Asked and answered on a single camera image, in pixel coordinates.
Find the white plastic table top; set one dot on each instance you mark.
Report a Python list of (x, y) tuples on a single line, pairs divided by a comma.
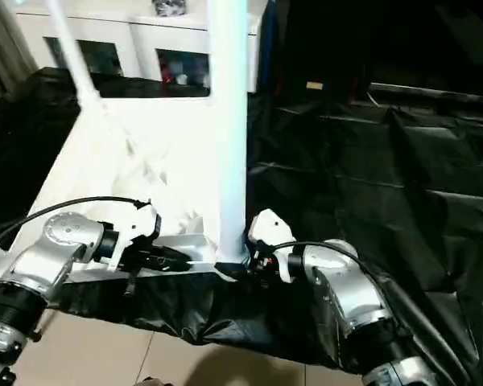
[(125, 161)]

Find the white plastic table leg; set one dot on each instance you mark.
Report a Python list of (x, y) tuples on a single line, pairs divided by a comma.
[(74, 56), (231, 120)]

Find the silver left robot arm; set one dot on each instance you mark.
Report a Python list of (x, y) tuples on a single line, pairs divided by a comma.
[(56, 241)]

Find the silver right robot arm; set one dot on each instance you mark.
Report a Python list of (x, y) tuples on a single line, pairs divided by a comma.
[(346, 281)]

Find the black stand leg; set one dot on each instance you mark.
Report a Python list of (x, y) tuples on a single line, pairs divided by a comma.
[(44, 327)]

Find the black mat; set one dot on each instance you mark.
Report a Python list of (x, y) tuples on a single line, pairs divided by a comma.
[(386, 181)]

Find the white jar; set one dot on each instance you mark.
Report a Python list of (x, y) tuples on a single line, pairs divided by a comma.
[(181, 79)]

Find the small tan label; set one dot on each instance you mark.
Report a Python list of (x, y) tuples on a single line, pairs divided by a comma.
[(314, 86)]

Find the red package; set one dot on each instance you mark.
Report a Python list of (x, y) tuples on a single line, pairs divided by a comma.
[(167, 72)]

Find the white glass-door cabinet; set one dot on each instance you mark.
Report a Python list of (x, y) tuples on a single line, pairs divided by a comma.
[(145, 36)]

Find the black flat monitor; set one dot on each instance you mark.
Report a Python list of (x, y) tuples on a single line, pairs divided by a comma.
[(434, 94)]

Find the black object pile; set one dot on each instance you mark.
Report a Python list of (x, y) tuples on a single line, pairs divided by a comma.
[(169, 7)]

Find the grey curtain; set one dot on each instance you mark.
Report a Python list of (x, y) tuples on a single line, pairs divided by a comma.
[(4, 44)]

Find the black backdrop cloth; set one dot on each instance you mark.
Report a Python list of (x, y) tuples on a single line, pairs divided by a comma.
[(406, 40)]

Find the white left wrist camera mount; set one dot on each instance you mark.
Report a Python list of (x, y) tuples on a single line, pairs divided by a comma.
[(137, 225)]

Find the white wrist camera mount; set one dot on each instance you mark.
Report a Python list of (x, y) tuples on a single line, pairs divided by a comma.
[(137, 225), (271, 229)]

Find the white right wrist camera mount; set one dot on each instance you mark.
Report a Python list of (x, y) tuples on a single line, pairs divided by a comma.
[(271, 229)]

